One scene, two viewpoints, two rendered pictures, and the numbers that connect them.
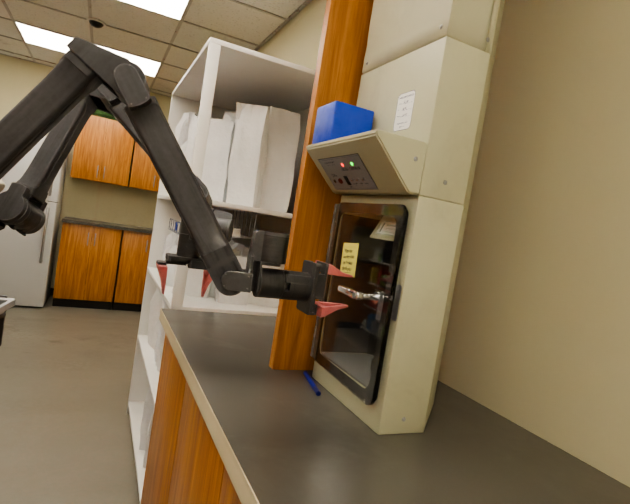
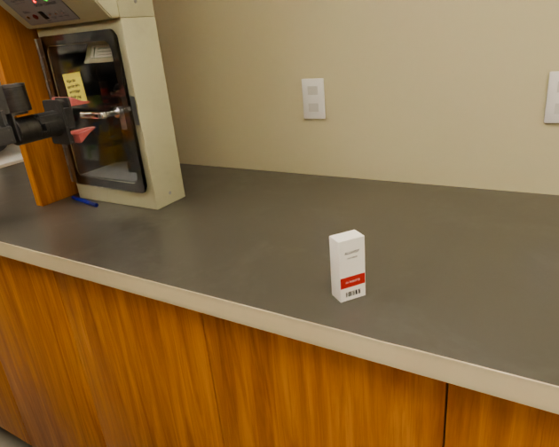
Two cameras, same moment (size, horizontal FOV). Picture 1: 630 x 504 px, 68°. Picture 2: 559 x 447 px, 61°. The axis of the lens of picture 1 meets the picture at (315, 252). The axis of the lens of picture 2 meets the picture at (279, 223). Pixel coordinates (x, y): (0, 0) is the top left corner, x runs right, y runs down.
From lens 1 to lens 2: 35 cm
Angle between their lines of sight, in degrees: 37
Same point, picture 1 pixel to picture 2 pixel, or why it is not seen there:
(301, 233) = (12, 77)
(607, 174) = not seen: outside the picture
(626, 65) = not seen: outside the picture
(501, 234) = (183, 29)
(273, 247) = (17, 98)
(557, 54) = not seen: outside the picture
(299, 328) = (50, 163)
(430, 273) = (150, 80)
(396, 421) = (166, 196)
